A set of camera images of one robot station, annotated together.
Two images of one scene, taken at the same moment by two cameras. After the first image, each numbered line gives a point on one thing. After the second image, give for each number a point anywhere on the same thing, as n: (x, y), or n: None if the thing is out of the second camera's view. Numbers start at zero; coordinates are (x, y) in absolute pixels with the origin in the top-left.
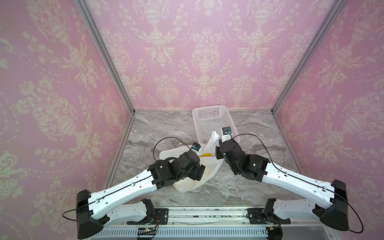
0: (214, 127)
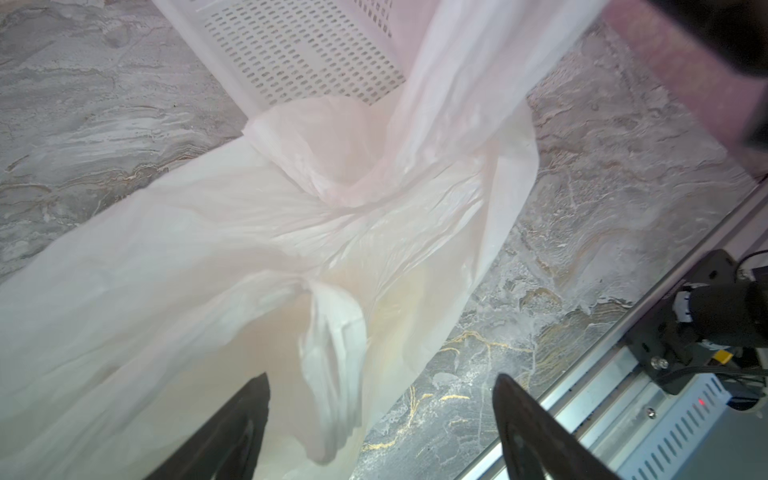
0: (269, 52)
